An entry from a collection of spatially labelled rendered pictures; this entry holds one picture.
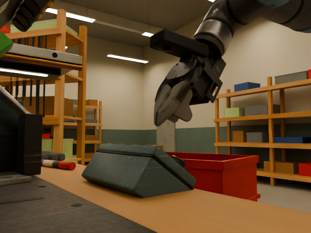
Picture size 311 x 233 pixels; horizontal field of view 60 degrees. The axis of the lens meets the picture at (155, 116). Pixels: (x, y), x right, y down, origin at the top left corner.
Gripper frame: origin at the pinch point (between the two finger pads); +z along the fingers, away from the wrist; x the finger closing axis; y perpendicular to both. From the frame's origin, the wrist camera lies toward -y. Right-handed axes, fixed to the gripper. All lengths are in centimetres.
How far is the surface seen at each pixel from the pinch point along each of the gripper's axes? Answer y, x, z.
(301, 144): 404, 196, -262
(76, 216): -10.6, -15.0, 19.9
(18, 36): -40, 274, -98
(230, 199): 2.0, -19.0, 11.0
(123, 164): -5.4, -8.1, 12.3
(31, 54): -21.2, 13.6, 1.1
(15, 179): -11.9, 5.4, 20.0
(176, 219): -5.7, -20.9, 16.4
